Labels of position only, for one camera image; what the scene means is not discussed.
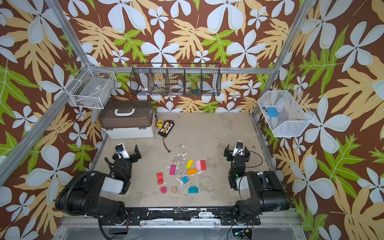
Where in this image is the red wood block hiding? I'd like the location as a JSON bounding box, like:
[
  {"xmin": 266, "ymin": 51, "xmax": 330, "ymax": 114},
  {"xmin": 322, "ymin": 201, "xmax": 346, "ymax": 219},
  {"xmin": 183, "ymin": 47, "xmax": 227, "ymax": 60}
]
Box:
[{"xmin": 200, "ymin": 161, "xmax": 207, "ymax": 171}]

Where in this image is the pink wood block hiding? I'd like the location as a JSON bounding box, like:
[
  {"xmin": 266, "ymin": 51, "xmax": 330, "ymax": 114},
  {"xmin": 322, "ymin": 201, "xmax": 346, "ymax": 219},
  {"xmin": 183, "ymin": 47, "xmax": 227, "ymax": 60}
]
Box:
[{"xmin": 196, "ymin": 160, "xmax": 202, "ymax": 171}]

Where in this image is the yellow wood block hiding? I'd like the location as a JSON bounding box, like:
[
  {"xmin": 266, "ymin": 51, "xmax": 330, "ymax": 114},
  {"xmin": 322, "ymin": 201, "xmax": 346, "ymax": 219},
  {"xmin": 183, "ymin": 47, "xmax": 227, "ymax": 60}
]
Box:
[{"xmin": 186, "ymin": 159, "xmax": 194, "ymax": 169}]

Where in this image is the orange wood block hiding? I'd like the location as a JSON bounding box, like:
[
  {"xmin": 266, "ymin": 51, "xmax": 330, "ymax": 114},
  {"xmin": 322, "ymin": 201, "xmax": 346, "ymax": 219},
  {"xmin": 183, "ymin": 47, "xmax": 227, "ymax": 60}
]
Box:
[{"xmin": 187, "ymin": 168, "xmax": 198, "ymax": 176}]

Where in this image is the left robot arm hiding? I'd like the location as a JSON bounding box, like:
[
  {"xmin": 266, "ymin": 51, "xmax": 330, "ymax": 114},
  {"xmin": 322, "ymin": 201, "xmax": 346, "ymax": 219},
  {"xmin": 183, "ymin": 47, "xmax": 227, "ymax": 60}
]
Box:
[{"xmin": 55, "ymin": 144, "xmax": 142, "ymax": 224}]

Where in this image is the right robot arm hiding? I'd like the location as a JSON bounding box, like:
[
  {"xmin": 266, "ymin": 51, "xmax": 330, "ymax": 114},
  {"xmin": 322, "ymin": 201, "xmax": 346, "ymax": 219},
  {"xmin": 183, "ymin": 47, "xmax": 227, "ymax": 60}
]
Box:
[{"xmin": 224, "ymin": 142, "xmax": 291, "ymax": 225}]

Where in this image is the red arch block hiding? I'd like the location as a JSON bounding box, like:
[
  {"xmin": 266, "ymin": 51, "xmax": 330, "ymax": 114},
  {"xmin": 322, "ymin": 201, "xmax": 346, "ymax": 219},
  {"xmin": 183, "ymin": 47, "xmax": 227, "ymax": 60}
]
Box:
[{"xmin": 157, "ymin": 173, "xmax": 164, "ymax": 185}]

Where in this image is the magenta wood block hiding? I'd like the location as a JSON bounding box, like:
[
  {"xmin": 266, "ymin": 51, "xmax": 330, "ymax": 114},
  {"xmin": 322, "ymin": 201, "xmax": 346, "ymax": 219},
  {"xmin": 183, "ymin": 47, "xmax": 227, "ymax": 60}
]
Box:
[{"xmin": 170, "ymin": 165, "xmax": 176, "ymax": 176}]

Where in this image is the small blue cube block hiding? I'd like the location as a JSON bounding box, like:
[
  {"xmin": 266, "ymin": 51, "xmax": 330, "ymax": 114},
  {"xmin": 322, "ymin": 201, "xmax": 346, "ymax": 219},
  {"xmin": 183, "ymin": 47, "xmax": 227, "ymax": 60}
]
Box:
[{"xmin": 182, "ymin": 176, "xmax": 189, "ymax": 184}]

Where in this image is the teal arch block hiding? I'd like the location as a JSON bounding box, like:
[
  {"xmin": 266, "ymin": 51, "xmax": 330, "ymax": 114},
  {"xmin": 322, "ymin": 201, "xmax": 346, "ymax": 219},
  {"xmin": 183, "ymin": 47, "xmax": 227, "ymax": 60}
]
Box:
[{"xmin": 188, "ymin": 186, "xmax": 199, "ymax": 194}]

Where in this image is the natural wood cylinder block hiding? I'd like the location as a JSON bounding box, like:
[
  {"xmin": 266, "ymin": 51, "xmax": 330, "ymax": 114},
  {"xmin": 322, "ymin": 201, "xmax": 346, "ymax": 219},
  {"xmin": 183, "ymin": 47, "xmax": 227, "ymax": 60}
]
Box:
[{"xmin": 171, "ymin": 187, "xmax": 178, "ymax": 194}]

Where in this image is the white box brown lid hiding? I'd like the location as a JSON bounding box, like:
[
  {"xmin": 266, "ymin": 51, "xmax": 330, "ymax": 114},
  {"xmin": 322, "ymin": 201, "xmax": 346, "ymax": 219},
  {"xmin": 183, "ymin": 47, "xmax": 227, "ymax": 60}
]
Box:
[{"xmin": 98, "ymin": 101, "xmax": 156, "ymax": 139}]

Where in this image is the black charger board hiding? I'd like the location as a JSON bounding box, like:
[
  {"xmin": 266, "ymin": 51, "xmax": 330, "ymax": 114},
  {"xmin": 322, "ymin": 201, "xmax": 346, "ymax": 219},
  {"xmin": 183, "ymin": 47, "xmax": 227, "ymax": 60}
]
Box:
[{"xmin": 158, "ymin": 120, "xmax": 175, "ymax": 138}]

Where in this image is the small yellow connector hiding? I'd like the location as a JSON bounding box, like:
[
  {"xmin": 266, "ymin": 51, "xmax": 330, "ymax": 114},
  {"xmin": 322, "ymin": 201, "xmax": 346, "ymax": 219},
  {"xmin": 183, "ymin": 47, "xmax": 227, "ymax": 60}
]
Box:
[{"xmin": 156, "ymin": 120, "xmax": 164, "ymax": 128}]

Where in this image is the blue object in basket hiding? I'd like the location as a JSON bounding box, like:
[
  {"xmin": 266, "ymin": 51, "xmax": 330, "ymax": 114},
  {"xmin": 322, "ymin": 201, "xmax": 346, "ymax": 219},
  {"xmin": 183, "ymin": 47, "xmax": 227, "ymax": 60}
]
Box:
[{"xmin": 267, "ymin": 107, "xmax": 279, "ymax": 118}]

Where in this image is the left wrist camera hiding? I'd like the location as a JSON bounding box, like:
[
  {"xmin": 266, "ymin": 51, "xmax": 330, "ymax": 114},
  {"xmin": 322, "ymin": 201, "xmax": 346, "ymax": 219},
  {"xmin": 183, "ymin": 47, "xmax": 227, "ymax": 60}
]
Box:
[{"xmin": 117, "ymin": 143, "xmax": 130, "ymax": 159}]

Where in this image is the white wire basket right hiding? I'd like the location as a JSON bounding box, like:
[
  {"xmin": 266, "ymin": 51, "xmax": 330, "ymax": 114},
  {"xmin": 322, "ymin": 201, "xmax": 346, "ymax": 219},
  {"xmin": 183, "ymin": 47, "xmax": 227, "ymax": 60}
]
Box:
[{"xmin": 258, "ymin": 88, "xmax": 315, "ymax": 138}]

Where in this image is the white wire basket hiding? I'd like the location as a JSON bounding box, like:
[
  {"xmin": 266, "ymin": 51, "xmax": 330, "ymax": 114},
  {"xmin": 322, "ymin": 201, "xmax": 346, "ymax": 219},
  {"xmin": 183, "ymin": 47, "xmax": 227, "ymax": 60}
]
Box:
[
  {"xmin": 67, "ymin": 68, "xmax": 117, "ymax": 109},
  {"xmin": 258, "ymin": 88, "xmax": 315, "ymax": 138}
]

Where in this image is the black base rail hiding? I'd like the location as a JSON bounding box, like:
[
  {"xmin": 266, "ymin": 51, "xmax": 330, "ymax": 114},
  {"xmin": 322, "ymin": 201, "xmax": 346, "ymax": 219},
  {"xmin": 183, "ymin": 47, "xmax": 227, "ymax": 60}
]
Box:
[{"xmin": 102, "ymin": 206, "xmax": 261, "ymax": 227}]

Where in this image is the white wire basket left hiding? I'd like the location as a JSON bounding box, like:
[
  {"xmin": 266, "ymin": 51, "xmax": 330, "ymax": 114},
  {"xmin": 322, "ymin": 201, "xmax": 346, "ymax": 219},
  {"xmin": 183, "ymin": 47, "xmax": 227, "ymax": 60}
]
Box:
[{"xmin": 67, "ymin": 68, "xmax": 117, "ymax": 109}]

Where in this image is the black wire basket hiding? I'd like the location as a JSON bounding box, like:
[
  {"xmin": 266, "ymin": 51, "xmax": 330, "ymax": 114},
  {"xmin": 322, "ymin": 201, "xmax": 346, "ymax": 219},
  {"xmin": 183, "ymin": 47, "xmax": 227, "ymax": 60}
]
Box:
[{"xmin": 128, "ymin": 63, "xmax": 222, "ymax": 96}]

